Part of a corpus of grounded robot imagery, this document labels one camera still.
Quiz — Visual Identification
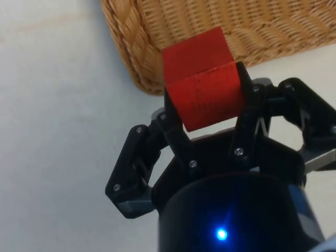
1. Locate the red cube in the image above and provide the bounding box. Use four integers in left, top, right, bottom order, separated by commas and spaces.
161, 26, 246, 132

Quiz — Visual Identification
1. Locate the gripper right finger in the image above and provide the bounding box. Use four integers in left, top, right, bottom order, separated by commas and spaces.
228, 61, 336, 174

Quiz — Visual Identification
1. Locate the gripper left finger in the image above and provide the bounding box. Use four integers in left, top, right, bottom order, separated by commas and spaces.
104, 86, 205, 220

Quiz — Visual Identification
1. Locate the wicker basket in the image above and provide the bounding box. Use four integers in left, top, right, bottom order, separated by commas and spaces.
99, 0, 336, 97

